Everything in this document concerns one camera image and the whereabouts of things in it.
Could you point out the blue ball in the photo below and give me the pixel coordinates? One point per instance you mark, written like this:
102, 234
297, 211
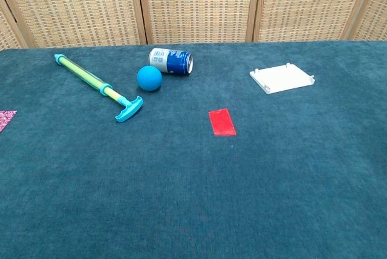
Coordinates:
149, 78

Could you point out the blue white soda can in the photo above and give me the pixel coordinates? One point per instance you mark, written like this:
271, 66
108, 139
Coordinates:
170, 61

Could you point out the teal felt table cloth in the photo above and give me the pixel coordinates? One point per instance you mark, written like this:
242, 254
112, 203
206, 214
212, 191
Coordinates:
181, 186

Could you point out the white square plastic plate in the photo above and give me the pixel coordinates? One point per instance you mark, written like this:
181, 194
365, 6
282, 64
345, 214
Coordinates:
281, 78

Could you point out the woven folding screen panel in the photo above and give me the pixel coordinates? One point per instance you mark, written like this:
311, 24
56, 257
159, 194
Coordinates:
6, 36
308, 5
375, 20
75, 5
196, 5

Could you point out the teal yellow toy water pump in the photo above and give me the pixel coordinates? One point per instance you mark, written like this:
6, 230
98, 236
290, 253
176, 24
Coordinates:
85, 75

